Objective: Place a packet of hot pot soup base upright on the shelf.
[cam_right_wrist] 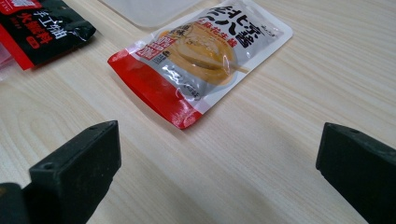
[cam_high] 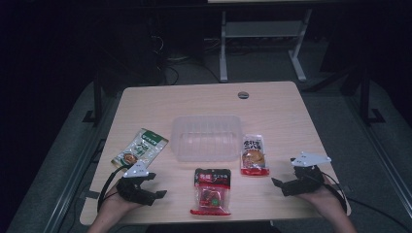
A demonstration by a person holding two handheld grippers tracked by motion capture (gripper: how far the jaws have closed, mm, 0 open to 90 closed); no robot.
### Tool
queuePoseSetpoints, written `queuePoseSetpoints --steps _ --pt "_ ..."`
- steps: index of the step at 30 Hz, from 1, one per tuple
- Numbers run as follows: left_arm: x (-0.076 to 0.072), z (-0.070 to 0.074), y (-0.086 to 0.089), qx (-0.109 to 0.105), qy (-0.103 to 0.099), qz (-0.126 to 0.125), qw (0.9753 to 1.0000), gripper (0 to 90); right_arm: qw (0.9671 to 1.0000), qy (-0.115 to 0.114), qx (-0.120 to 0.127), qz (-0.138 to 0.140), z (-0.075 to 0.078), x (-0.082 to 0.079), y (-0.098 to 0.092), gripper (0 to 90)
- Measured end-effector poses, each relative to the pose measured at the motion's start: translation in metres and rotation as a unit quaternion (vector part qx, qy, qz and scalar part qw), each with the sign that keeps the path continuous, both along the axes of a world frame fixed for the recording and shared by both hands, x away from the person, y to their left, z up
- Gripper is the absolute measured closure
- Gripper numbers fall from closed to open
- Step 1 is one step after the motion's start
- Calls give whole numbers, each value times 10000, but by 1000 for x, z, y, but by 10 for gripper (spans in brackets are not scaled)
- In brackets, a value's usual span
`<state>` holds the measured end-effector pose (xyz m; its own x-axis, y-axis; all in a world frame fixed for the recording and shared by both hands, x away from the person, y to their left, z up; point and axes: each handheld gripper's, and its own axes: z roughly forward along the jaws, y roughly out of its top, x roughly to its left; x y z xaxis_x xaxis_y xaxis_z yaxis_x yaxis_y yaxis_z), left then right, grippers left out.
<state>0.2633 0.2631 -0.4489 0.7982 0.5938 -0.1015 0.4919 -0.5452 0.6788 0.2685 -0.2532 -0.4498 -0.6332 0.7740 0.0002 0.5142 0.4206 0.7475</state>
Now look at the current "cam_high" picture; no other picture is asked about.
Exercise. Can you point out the clear plastic container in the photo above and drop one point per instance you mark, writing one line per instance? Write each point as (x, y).
(207, 139)

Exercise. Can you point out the white metal desk frame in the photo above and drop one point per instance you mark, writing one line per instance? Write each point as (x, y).
(264, 29)

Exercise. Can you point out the red and black snack packet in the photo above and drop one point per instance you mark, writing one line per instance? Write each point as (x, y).
(211, 192)

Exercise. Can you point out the green snack packet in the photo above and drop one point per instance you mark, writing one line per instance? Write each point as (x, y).
(141, 149)

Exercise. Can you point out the black metal stand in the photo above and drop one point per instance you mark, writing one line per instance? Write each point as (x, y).
(366, 97)
(97, 100)

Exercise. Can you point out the orange and white snack packet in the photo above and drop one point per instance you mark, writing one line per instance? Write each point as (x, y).
(254, 155)

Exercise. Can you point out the grey round table grommet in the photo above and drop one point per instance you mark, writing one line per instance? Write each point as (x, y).
(243, 95)

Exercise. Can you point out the person's left hand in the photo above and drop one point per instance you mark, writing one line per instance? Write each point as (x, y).
(116, 204)

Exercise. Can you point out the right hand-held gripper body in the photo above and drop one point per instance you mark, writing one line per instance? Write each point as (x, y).
(304, 181)

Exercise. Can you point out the person's right hand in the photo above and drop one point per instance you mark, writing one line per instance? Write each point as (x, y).
(327, 199)

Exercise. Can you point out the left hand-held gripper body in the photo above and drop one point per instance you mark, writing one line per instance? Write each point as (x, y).
(132, 191)

